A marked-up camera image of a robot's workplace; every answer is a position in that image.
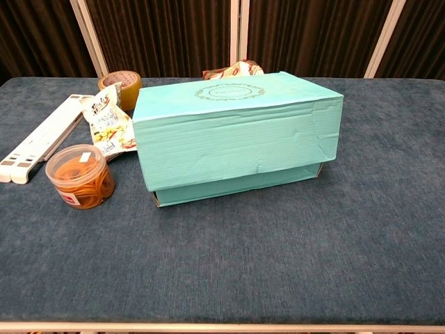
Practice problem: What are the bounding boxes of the blue table mat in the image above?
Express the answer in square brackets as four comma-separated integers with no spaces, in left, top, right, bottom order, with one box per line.
[0,76,445,326]

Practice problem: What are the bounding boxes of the clear jar of rubber bands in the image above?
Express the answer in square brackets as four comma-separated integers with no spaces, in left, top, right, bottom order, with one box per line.
[44,143,116,210]

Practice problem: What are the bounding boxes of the red white snack wrapper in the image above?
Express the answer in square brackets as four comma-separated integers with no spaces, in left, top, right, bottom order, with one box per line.
[202,59,266,81]

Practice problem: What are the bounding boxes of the dark pleated curtain panel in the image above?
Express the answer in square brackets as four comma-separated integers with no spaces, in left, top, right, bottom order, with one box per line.
[375,0,445,79]
[85,0,234,78]
[0,0,97,79]
[246,0,394,78]

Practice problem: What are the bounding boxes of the white folding laptop stand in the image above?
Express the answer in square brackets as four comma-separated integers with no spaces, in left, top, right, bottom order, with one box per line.
[0,93,95,184]

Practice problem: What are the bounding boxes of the light blue shoe box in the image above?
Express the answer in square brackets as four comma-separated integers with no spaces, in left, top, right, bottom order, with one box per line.
[131,71,345,209]

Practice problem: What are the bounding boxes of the white partition frame post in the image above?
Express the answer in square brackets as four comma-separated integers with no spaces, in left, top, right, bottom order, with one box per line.
[231,0,250,70]
[69,0,111,78]
[363,0,407,79]

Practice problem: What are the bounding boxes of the tan packing tape roll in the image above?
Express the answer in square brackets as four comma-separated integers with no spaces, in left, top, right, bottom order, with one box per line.
[97,72,143,111]

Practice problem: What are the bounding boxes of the white peanut snack bag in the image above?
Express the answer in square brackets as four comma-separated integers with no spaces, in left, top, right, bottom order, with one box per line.
[81,81,139,161]

